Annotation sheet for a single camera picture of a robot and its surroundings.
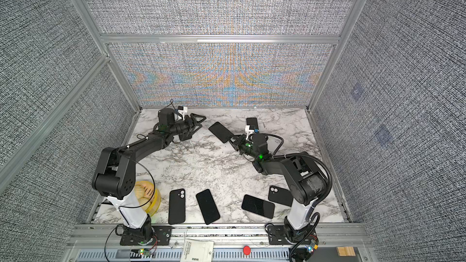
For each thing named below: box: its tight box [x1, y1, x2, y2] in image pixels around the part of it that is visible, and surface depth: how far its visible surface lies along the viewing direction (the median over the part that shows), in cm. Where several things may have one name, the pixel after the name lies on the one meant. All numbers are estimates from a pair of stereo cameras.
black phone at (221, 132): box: [208, 121, 235, 144], surface depth 94 cm
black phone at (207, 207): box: [195, 188, 221, 226], surface depth 83 cm
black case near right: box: [268, 185, 294, 207], surface depth 87 cm
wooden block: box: [336, 246, 357, 257], surface depth 70 cm
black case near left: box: [168, 188, 186, 226], surface depth 83 cm
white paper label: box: [180, 238, 215, 262], surface depth 71 cm
